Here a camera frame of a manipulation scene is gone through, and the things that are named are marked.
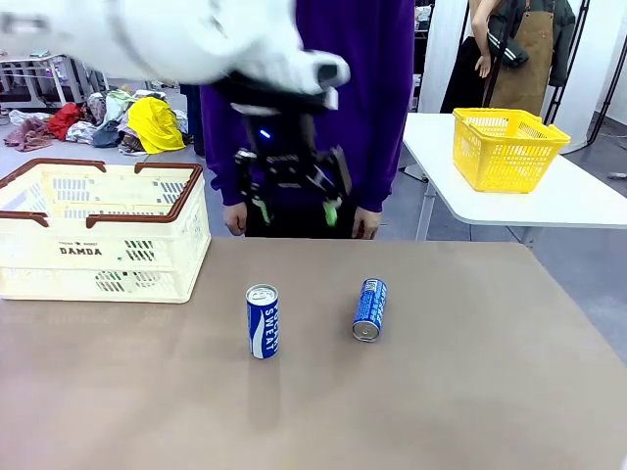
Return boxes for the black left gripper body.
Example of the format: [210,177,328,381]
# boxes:
[243,113,318,190]

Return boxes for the blue can with white print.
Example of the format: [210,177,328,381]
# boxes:
[351,277,389,343]

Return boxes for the blue Pocari Sweat can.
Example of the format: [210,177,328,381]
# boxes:
[244,283,280,361]

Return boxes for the person's right forearm purple sleeve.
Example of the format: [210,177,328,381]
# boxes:
[199,87,246,210]

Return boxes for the person's left forearm purple sleeve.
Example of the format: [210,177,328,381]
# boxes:
[357,97,415,214]

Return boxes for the yellow plastic shopping basket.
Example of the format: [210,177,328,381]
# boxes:
[451,107,572,194]

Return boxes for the person's right hand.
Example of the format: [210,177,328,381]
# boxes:
[223,203,249,239]

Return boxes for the person's left hand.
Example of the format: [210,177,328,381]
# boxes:
[353,206,381,241]

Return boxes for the dark blue trousers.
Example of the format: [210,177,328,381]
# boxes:
[178,82,207,158]

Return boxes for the person in purple sweater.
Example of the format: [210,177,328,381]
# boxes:
[198,0,417,241]

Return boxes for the yellow cloth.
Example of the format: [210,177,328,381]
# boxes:
[127,96,187,156]

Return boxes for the dark storage shelf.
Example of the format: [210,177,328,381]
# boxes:
[412,0,436,117]

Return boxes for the white and green cloth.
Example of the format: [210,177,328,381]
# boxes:
[103,89,141,123]

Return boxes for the dark grey cloth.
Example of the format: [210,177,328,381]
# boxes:
[91,119,123,149]

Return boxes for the black hanging garment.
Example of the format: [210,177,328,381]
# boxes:
[439,36,491,115]

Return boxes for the red cloth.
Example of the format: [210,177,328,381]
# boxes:
[47,101,85,141]

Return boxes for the white side table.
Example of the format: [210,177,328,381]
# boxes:
[401,112,627,246]

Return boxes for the pinkish brown cloth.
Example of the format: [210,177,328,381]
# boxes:
[3,117,55,153]

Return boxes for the grey metal desk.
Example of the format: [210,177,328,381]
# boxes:
[0,53,109,110]

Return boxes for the mannequin with brown apron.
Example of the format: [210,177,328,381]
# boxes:
[469,0,577,112]

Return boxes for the black metal stand pole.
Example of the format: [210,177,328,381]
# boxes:
[586,28,627,147]
[543,0,592,126]

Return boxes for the cream basket with brown handles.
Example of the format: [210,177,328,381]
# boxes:
[0,157,213,305]

